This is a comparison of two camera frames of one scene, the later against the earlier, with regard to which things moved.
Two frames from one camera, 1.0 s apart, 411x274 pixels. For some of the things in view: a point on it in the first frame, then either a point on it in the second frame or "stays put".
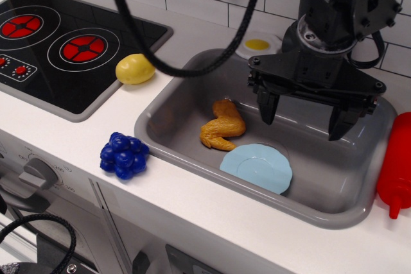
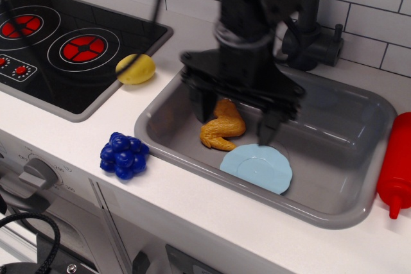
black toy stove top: x=60 y=56 stays put
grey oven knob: x=40 y=172 stays put
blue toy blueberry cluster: x=124 y=155 stays put
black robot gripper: x=304 y=66 -> x=243 y=70
